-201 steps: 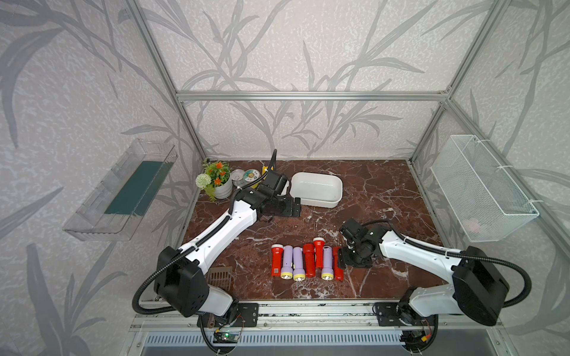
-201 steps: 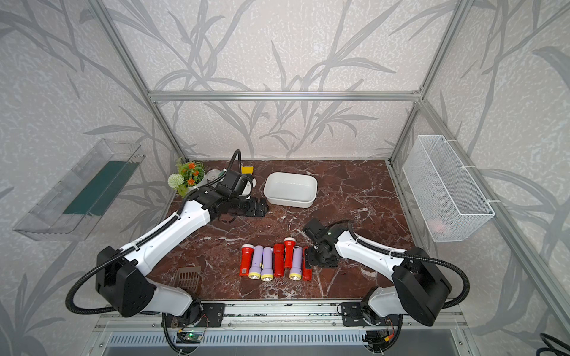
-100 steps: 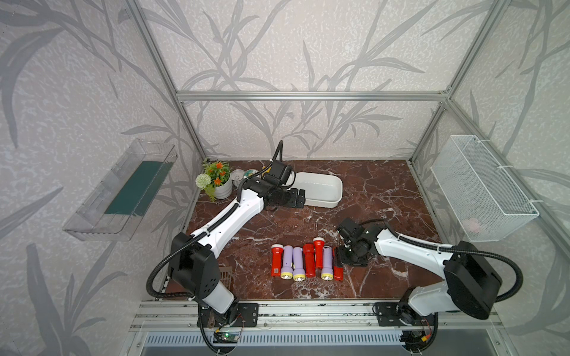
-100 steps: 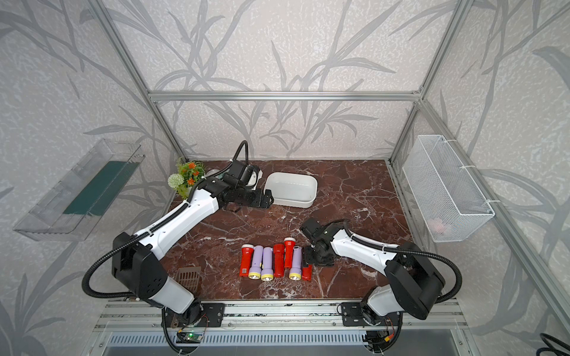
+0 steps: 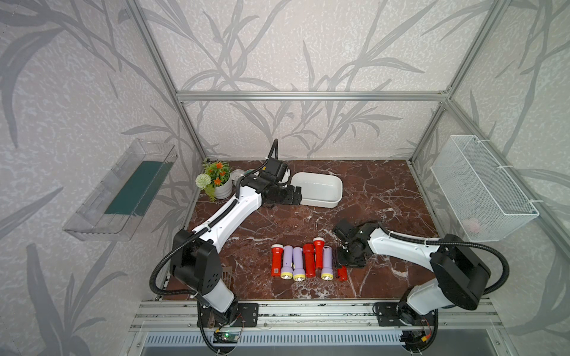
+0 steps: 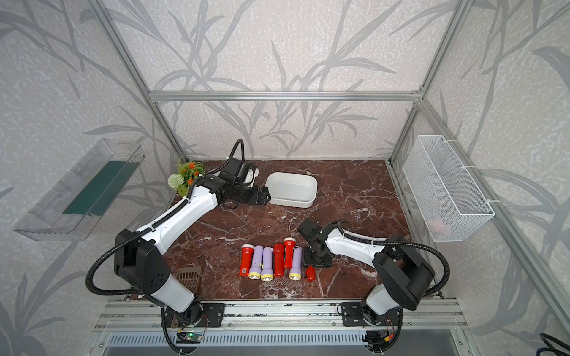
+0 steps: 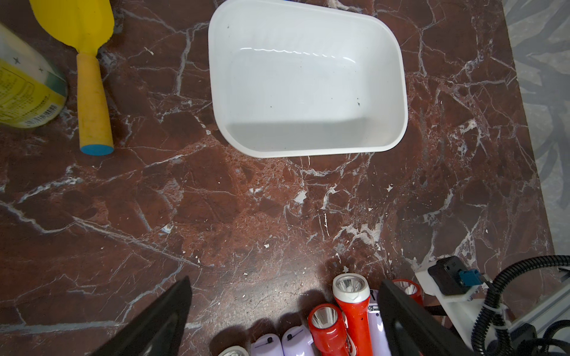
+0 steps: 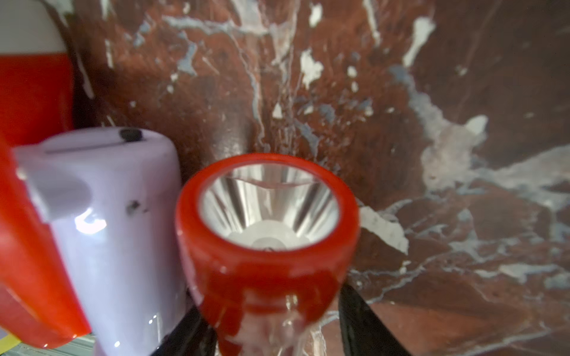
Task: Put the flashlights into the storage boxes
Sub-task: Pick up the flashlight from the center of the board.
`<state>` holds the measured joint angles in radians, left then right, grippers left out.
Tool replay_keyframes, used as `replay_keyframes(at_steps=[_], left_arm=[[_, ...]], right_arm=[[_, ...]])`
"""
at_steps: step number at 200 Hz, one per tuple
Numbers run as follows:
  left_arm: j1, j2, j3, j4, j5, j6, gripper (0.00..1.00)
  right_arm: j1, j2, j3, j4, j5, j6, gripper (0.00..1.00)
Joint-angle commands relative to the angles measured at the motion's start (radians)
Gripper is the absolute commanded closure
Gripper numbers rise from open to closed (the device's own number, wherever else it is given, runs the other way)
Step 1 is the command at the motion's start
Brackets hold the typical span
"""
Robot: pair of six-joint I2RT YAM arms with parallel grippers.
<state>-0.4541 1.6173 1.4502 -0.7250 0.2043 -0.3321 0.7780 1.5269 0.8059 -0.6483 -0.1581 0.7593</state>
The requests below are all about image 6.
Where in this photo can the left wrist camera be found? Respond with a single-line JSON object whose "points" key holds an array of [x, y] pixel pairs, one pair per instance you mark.
{"points": [[247, 174]]}

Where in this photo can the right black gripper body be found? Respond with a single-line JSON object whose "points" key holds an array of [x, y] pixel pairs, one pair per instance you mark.
{"points": [[309, 258]]}

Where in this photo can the pink object in basket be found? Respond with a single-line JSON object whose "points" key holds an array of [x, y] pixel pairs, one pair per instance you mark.
{"points": [[437, 227]]}

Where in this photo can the white plastic storage box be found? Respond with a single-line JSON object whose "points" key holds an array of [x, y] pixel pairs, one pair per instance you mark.
{"points": [[292, 190]]}

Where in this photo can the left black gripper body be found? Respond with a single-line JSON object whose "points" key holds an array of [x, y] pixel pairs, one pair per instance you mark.
{"points": [[244, 194]]}

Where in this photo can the clear plastic wall shelf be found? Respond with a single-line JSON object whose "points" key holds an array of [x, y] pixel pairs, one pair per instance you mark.
{"points": [[73, 207]]}

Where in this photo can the red flashlight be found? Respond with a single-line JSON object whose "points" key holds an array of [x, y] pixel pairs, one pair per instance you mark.
{"points": [[289, 244], [246, 259], [278, 260], [310, 273]]}

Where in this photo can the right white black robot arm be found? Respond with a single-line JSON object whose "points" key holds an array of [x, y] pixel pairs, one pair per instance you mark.
{"points": [[408, 271]]}

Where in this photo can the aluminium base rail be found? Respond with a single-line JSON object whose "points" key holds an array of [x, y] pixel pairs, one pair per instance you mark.
{"points": [[279, 315]]}

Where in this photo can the white wire mesh basket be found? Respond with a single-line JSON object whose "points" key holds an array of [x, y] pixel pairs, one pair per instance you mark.
{"points": [[444, 188]]}

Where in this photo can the green circuit board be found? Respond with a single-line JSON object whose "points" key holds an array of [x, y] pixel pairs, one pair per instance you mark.
{"points": [[189, 337]]}

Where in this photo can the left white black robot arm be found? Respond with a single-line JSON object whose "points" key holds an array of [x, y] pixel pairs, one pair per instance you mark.
{"points": [[138, 255]]}

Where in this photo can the purple flashlight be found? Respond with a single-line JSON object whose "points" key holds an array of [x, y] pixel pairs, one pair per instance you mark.
{"points": [[295, 272], [255, 269], [267, 273]]}

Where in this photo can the potted orange flower plant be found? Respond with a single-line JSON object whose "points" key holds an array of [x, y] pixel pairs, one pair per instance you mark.
{"points": [[187, 173]]}

